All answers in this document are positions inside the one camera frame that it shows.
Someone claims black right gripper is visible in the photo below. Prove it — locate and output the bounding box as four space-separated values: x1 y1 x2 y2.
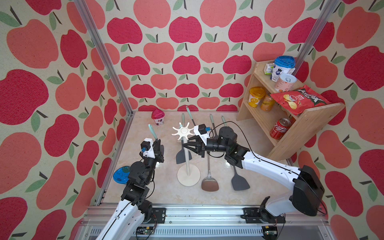
183 134 229 158

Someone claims grey spatula mint handle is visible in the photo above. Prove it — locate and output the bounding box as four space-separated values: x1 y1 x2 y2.
148 124 158 141

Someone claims white utensil rack stand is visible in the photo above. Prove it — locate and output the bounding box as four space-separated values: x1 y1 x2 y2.
172 123 201 187

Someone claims beige spatula mint handle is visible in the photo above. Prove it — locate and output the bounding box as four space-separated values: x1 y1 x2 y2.
221 116 228 127

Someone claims grey slotted utensil mint handle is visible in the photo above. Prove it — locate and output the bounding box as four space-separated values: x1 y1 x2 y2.
231 166 250 191

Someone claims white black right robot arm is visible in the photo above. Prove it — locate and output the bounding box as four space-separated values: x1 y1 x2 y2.
184 125 325 221

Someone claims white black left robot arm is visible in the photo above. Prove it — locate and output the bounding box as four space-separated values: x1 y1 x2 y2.
97 138 164 240

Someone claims pink lid yogurt cup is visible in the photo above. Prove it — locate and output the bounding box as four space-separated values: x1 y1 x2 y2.
151 109 165 126

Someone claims blue plastic bowl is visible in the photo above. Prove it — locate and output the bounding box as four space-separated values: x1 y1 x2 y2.
113 166 130 185

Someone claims wooden shelf unit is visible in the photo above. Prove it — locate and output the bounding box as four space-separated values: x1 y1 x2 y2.
236 59 346 161

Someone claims yellow mango cup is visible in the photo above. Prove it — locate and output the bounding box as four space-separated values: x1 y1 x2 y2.
248 87 266 108

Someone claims orange schweppes can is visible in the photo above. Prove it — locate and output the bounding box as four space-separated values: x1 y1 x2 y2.
261 94 275 112

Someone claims red cola can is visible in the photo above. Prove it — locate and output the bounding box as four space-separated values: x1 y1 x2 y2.
270 118 292 140

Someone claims red chips bag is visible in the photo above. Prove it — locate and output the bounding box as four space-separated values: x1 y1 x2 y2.
271 85 331 116

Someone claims small green white carton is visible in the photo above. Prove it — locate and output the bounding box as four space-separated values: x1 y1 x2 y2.
264 63 275 75

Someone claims pink tin can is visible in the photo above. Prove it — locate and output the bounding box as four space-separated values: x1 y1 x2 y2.
275 73 298 93

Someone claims blue lid yogurt tub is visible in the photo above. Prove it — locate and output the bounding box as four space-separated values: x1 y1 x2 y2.
271 56 296 82

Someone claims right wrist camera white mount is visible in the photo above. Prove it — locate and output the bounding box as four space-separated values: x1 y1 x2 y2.
194 124 211 145

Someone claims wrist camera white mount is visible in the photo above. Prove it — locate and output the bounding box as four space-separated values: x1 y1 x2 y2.
194 124 211 145
140 138 155 159

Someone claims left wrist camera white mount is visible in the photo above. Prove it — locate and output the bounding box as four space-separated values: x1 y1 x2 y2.
140 138 155 159

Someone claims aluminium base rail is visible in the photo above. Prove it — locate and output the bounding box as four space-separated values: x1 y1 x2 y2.
83 203 328 239

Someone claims aluminium corner post left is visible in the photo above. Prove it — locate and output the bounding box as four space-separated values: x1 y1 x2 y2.
74 1 134 120

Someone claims aluminium corner post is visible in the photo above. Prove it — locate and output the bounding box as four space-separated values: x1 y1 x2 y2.
293 0 342 76
74 1 134 120

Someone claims aluminium corner post right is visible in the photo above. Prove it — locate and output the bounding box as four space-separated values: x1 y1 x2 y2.
293 0 342 76

